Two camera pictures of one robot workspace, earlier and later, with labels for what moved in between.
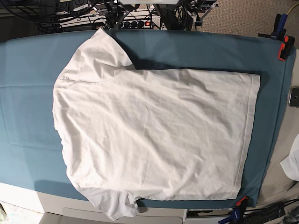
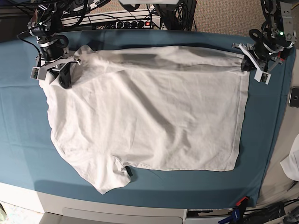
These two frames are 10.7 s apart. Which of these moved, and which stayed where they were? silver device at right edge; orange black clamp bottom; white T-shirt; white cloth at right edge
Moved: white T-shirt
Stayed: orange black clamp bottom; silver device at right edge; white cloth at right edge
